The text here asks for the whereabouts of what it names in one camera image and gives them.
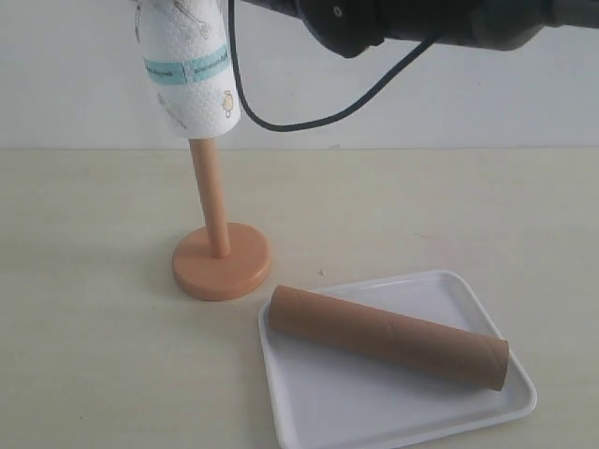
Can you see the brown cardboard tube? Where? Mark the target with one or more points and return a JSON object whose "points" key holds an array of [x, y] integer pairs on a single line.
{"points": [[420, 345]]}

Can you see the printed white paper towel roll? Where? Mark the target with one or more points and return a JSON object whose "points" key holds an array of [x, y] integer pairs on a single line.
{"points": [[185, 52]]}

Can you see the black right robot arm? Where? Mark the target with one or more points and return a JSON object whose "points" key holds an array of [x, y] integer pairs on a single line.
{"points": [[348, 28]]}

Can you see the wooden paper towel holder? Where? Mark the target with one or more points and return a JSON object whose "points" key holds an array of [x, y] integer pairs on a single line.
{"points": [[222, 260]]}

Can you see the white rectangular plastic tray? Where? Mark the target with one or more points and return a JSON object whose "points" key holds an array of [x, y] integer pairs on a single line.
{"points": [[323, 398]]}

